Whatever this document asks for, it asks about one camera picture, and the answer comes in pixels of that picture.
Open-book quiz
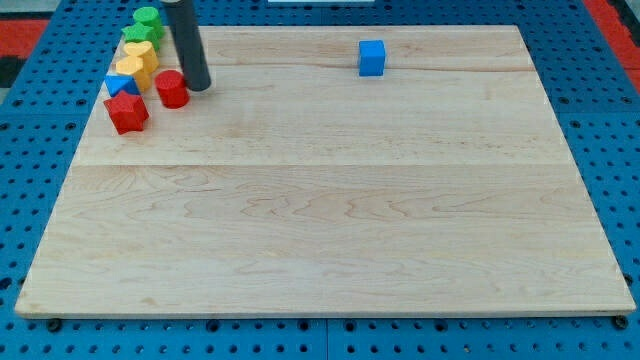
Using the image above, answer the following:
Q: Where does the red cylinder block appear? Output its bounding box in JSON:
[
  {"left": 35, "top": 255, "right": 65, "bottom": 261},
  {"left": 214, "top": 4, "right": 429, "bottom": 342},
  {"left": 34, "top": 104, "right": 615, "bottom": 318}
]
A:
[{"left": 154, "top": 70, "right": 190, "bottom": 109}]

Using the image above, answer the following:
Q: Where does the red star block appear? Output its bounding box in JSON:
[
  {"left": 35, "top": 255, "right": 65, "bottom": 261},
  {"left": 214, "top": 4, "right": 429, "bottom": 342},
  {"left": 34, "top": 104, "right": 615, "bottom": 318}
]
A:
[{"left": 103, "top": 90, "right": 149, "bottom": 135}]

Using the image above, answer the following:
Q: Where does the green star block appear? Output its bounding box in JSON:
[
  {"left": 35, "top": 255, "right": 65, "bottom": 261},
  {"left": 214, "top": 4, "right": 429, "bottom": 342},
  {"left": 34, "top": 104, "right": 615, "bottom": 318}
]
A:
[{"left": 121, "top": 22, "right": 160, "bottom": 50}]

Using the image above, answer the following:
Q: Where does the light wooden board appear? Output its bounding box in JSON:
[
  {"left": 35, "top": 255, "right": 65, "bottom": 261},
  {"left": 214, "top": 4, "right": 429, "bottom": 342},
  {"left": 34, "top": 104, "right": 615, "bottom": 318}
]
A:
[{"left": 15, "top": 25, "right": 636, "bottom": 319}]

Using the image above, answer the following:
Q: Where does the blue cube block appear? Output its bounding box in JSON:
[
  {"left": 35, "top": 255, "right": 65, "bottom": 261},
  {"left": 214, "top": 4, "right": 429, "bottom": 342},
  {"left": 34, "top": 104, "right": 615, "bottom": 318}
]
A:
[{"left": 359, "top": 40, "right": 386, "bottom": 77}]

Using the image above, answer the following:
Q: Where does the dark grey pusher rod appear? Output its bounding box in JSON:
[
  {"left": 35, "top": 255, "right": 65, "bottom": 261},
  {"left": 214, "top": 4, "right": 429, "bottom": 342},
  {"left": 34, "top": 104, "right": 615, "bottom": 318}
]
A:
[{"left": 161, "top": 0, "right": 212, "bottom": 92}]

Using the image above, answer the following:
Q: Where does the yellow heart block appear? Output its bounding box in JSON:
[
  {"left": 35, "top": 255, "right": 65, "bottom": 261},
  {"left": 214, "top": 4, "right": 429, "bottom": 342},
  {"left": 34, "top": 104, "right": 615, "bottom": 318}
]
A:
[{"left": 124, "top": 41, "right": 159, "bottom": 74}]

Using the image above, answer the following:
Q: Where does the yellow pentagon block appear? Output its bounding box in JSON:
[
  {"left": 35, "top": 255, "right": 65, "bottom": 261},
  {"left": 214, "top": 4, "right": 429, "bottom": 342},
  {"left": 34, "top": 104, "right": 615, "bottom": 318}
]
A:
[{"left": 115, "top": 56, "right": 151, "bottom": 92}]

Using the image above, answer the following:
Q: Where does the blue triangle block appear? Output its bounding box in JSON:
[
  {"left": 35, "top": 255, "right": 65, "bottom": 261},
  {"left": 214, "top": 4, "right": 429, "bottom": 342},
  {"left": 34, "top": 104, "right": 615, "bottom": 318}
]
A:
[{"left": 104, "top": 74, "right": 140, "bottom": 97}]

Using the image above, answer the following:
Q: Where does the green cylinder block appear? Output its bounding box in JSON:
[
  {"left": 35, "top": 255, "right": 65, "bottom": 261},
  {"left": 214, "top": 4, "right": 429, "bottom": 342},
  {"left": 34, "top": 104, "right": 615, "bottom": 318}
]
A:
[{"left": 133, "top": 6, "right": 165, "bottom": 39}]

